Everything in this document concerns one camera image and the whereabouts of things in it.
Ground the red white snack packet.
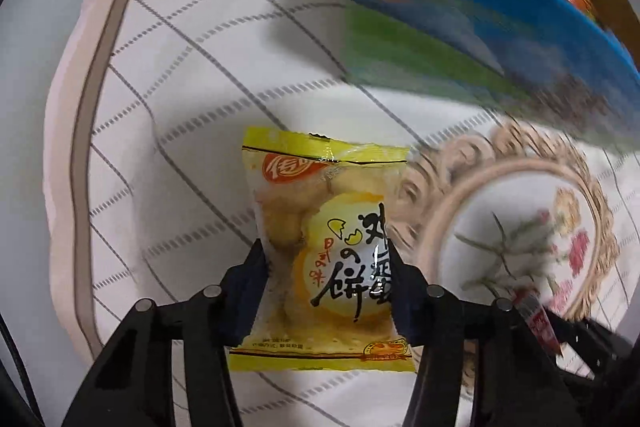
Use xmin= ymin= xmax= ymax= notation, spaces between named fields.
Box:
xmin=515 ymin=289 xmax=564 ymax=356

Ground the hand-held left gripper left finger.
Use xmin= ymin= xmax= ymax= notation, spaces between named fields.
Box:
xmin=60 ymin=239 xmax=269 ymax=427

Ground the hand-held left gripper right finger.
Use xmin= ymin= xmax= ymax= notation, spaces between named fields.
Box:
xmin=385 ymin=241 xmax=587 ymax=427

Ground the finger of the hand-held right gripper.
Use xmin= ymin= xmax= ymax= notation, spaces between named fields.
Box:
xmin=542 ymin=309 xmax=640 ymax=389

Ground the white floral tablecloth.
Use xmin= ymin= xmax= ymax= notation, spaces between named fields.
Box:
xmin=42 ymin=0 xmax=640 ymax=427

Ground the yellow snack packet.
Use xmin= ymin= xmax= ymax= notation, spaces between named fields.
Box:
xmin=227 ymin=125 xmax=419 ymax=373

